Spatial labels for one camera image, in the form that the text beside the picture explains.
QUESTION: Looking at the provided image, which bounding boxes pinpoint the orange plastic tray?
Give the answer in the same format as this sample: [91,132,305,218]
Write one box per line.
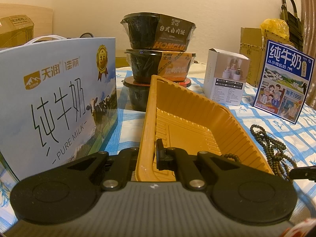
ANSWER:
[135,75,273,182]

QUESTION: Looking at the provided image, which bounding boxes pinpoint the brown wooden bead necklace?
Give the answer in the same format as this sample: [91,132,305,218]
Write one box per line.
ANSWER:
[219,152,243,164]

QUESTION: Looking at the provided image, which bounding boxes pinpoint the dark green bead necklace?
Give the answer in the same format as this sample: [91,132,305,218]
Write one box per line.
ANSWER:
[249,123,298,183]

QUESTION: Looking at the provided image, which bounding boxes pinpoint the bottom black food bowl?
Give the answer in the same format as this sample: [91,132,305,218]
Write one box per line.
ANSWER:
[123,76,191,112]

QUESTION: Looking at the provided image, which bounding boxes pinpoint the black food bowl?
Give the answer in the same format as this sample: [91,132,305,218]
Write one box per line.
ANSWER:
[120,12,196,52]
[123,76,191,112]

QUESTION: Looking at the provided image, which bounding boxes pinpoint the middle orange-label food bowl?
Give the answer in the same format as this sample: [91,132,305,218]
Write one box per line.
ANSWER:
[125,49,196,84]

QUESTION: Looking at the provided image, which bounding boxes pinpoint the small white product box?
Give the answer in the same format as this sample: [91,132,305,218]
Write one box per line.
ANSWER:
[203,48,250,105]

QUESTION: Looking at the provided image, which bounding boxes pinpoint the top black food bowl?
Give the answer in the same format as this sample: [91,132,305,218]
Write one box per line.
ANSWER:
[120,12,196,52]

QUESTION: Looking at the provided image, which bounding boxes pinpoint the cardboard box at right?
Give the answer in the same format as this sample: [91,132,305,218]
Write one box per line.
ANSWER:
[239,27,293,87]

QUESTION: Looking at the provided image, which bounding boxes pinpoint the cardboard box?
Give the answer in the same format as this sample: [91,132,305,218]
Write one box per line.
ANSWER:
[0,15,34,48]
[239,27,293,87]

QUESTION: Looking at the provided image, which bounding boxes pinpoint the blue milk carton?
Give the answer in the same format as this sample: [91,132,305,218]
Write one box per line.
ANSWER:
[253,40,315,124]

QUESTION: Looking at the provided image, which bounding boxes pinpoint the cardboard box at left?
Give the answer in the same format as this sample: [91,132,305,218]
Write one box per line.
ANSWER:
[0,15,34,48]

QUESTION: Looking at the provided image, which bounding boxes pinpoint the yellow plastic bag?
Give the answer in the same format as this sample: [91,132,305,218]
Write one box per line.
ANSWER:
[260,18,290,41]

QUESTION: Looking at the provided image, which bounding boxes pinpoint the wooden board against wall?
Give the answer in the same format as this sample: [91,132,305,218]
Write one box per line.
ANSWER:
[1,3,53,38]

